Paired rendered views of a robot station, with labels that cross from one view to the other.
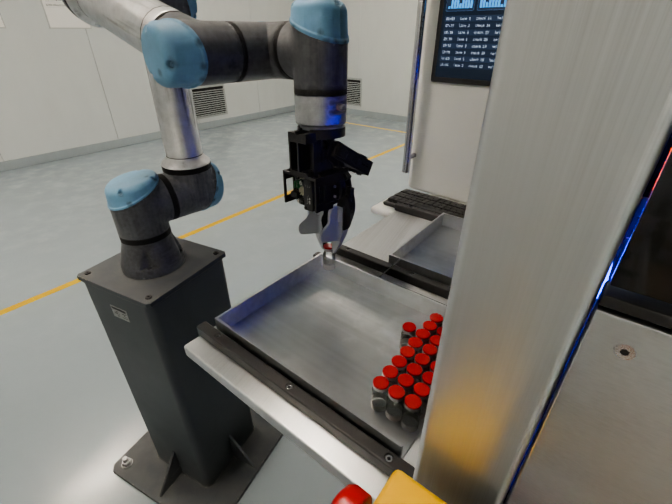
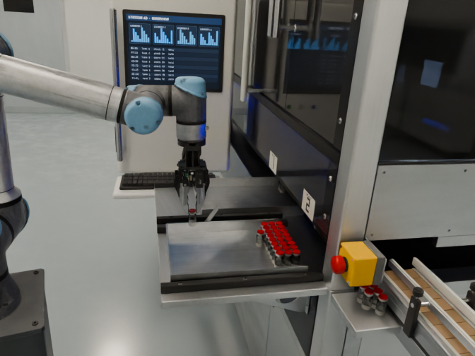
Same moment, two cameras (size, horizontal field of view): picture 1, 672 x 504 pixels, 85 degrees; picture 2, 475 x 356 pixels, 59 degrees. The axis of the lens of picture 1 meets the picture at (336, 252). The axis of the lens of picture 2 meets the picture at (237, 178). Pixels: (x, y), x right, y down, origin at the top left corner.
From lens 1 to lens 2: 79 cm
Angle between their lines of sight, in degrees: 47
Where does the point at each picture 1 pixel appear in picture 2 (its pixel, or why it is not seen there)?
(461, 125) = not seen: hidden behind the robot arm
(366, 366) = (255, 259)
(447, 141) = not seen: hidden behind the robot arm
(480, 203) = (356, 150)
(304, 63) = (194, 109)
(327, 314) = (208, 251)
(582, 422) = (379, 193)
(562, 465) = (377, 208)
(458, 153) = (157, 138)
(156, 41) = (150, 111)
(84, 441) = not seen: outside the picture
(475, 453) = (357, 222)
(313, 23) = (199, 90)
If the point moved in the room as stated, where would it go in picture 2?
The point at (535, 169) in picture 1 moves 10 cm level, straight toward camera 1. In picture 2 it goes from (366, 141) to (399, 156)
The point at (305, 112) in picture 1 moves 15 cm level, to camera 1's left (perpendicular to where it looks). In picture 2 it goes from (194, 133) to (145, 145)
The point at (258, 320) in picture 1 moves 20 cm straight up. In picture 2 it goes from (180, 270) to (180, 198)
